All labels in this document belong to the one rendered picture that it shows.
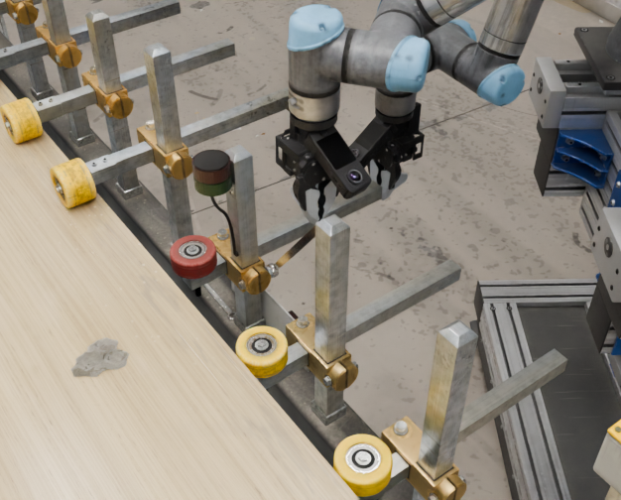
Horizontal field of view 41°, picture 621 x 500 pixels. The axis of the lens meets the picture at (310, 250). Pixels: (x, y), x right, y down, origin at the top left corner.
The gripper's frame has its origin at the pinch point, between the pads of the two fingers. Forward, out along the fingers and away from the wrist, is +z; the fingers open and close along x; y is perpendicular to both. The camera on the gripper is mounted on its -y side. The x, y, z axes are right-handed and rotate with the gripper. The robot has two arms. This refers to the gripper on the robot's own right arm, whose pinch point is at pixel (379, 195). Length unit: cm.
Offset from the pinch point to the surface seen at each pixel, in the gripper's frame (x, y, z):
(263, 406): -34, -50, -7
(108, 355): -14, -65, -9
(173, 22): 236, 73, 83
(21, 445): -20, -81, -7
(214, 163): -5.0, -39.0, -28.1
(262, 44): 194, 96, 83
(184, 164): 16.5, -34.1, -12.8
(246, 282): -7.8, -36.6, -3.0
